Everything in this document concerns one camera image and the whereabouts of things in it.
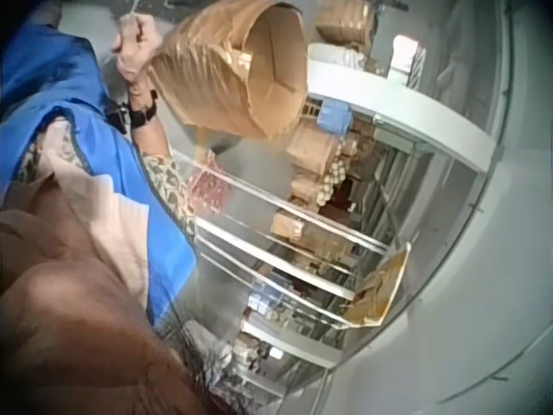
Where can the black wrist band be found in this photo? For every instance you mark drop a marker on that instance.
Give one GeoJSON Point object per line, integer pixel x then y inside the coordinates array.
{"type": "Point", "coordinates": [142, 113]}

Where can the large woven wicker basket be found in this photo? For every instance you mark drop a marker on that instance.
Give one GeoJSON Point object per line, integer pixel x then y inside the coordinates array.
{"type": "Point", "coordinates": [216, 73]}

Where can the person's right fingers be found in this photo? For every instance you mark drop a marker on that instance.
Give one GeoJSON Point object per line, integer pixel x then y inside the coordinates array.
{"type": "Point", "coordinates": [131, 36]}

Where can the red patterned packet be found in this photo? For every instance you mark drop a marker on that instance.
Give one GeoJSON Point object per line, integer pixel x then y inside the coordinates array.
{"type": "Point", "coordinates": [207, 186]}

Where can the glass display case with shelves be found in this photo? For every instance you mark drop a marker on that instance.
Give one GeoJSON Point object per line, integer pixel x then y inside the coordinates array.
{"type": "Point", "coordinates": [302, 225]}

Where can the small woven wicker basket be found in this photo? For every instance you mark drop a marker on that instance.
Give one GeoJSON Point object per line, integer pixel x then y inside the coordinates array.
{"type": "Point", "coordinates": [345, 23]}

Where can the person's right hand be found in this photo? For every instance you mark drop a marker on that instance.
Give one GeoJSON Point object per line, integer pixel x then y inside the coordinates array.
{"type": "Point", "coordinates": [136, 56]}

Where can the thin metal rod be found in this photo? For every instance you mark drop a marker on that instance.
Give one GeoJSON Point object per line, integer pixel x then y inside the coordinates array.
{"type": "Point", "coordinates": [127, 16]}

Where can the blue cloth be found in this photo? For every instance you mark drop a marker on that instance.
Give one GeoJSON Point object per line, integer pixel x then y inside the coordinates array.
{"type": "Point", "coordinates": [333, 114]}

